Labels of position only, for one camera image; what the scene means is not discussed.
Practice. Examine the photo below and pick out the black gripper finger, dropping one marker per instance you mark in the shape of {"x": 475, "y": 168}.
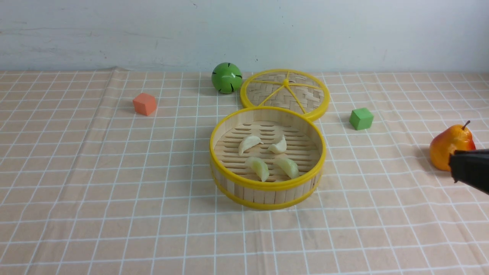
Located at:
{"x": 471, "y": 168}

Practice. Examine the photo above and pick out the greenish dumpling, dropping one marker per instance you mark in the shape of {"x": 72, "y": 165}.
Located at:
{"x": 289, "y": 167}
{"x": 259, "y": 167}

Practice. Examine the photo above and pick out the white dumpling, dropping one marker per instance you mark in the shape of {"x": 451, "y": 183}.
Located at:
{"x": 248, "y": 142}
{"x": 280, "y": 146}

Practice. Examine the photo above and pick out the bamboo steamer lid yellow rim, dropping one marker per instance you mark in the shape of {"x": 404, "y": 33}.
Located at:
{"x": 293, "y": 90}

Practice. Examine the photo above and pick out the bamboo steamer tray yellow rim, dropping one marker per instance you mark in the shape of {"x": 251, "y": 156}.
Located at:
{"x": 305, "y": 146}

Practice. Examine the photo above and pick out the orange yellow toy pear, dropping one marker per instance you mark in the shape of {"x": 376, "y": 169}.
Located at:
{"x": 456, "y": 137}

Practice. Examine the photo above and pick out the green cube block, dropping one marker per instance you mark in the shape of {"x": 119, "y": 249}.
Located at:
{"x": 361, "y": 119}

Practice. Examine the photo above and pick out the green ball with black slits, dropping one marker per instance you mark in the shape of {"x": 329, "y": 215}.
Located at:
{"x": 226, "y": 78}

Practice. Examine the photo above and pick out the orange cube block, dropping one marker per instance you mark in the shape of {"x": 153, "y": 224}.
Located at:
{"x": 144, "y": 104}

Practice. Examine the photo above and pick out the checkered beige tablecloth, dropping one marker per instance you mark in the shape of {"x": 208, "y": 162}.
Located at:
{"x": 90, "y": 187}

